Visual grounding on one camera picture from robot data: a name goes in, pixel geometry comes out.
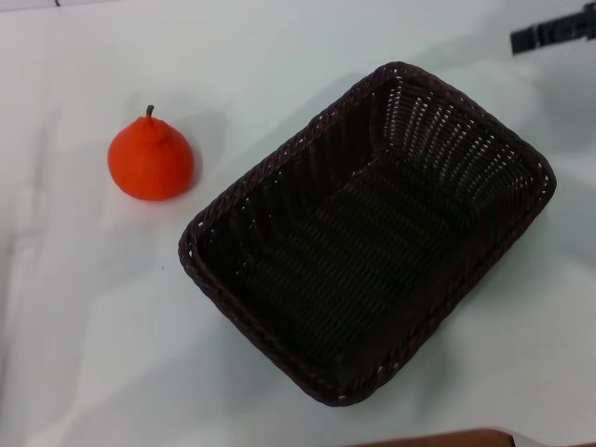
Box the dark brown woven basket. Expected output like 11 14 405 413
177 60 557 407

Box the orange toy citrus fruit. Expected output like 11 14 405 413
107 104 196 202

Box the white tablecloth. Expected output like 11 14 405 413
0 0 596 447

